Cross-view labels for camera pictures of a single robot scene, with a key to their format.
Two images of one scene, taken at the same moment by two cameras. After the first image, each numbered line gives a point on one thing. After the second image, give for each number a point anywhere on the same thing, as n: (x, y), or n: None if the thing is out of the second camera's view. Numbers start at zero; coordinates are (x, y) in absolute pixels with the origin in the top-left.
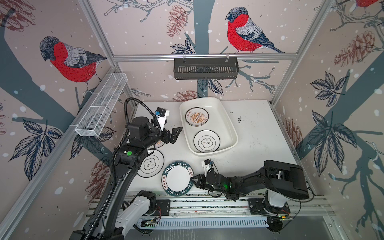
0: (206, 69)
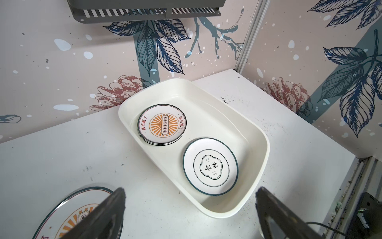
0: (93, 11)
